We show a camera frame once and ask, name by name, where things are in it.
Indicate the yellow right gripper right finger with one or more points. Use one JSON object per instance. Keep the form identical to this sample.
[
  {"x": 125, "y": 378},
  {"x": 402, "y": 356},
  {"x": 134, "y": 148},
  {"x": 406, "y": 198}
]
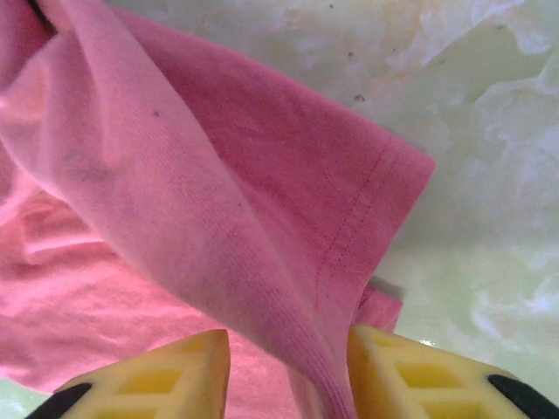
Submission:
[{"x": 419, "y": 379}]

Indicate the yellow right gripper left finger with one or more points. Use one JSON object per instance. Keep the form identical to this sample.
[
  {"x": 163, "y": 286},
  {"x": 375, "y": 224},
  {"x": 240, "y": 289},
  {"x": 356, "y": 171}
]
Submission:
[{"x": 174, "y": 379}]

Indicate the pink t-shirt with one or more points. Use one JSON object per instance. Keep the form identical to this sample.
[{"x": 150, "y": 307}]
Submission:
[{"x": 196, "y": 196}]

